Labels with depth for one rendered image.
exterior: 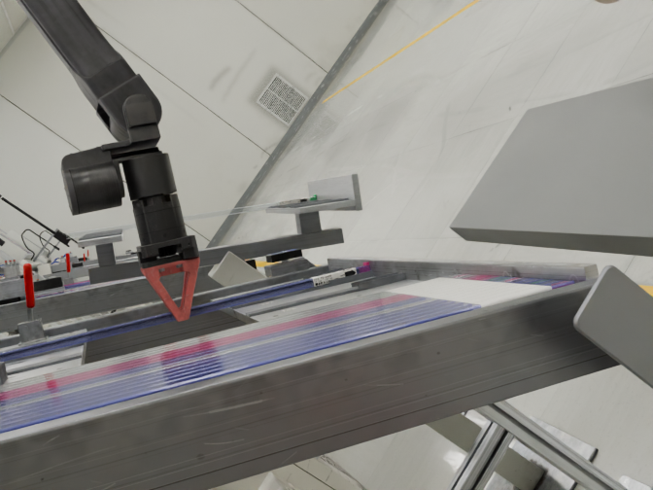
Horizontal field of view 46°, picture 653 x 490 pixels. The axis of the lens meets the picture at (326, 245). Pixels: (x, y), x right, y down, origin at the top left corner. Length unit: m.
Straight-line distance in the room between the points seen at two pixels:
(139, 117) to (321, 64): 8.27
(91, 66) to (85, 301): 1.03
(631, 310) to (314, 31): 8.78
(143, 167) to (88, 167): 0.06
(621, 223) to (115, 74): 0.60
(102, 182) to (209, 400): 0.49
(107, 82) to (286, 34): 8.22
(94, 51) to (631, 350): 0.69
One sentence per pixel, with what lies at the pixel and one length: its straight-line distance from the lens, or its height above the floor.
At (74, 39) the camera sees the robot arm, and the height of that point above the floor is 1.19.
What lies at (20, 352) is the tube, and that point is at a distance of 0.96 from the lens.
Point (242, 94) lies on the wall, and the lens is 8.87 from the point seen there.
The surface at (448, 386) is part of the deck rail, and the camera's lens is 0.52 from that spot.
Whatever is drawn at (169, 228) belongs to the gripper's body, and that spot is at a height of 0.97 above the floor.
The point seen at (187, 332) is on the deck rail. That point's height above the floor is 0.85.
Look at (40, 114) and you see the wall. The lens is 8.69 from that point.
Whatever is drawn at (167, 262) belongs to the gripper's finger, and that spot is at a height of 0.95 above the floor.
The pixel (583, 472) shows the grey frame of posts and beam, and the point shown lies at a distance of 1.49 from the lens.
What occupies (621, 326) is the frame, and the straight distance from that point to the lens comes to 0.53.
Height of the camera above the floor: 1.02
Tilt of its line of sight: 13 degrees down
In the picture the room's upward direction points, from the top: 54 degrees counter-clockwise
